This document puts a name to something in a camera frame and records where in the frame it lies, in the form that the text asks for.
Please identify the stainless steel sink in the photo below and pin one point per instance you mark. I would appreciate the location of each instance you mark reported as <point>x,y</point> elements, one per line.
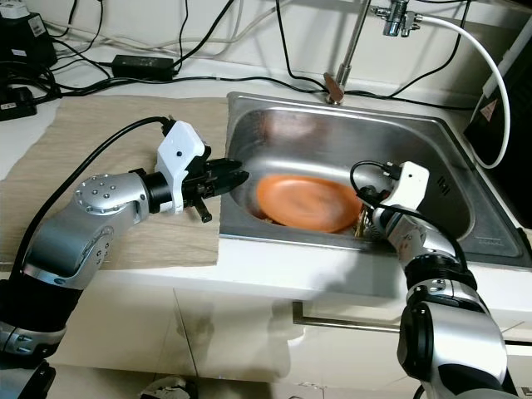
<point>299,133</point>

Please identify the black power strip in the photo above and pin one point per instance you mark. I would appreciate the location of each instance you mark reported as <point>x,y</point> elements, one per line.
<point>17,104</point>

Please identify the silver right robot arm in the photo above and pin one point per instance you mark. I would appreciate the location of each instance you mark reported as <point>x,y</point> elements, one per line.
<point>449,332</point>

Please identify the chrome water valve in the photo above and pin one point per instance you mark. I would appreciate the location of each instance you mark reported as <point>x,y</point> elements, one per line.
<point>395,17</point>

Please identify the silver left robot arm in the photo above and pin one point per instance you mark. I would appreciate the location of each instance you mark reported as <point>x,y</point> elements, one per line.
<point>83,241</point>

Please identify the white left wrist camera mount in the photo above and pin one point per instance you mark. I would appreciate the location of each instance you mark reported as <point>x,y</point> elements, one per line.
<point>181,154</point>

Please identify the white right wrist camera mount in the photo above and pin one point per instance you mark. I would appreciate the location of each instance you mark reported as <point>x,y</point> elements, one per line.
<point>407,183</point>

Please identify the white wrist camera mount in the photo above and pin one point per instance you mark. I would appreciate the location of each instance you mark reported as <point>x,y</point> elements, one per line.
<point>181,154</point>
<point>407,183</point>

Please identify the black charger box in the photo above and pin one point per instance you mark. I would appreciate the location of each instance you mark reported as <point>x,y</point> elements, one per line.
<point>25,41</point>

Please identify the orange plastic plate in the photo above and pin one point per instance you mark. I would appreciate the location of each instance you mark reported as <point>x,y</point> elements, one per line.
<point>307,204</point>

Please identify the black appliance with warning sticker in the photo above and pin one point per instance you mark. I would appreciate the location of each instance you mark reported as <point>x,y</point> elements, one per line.
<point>507,141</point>

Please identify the chrome faucet pipe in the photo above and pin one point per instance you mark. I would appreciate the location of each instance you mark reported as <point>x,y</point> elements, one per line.
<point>353,41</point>

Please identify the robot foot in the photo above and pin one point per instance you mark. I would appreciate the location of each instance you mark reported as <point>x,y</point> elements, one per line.
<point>168,389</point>

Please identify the beige woven place mat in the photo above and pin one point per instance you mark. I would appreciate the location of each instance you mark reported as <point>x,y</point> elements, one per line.
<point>174,245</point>

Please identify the cream cabinet front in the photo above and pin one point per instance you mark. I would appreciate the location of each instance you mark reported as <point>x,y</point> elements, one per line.
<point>233,341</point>
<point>133,324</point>

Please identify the black power adapter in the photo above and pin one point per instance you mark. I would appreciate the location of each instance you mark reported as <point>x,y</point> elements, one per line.
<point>143,66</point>

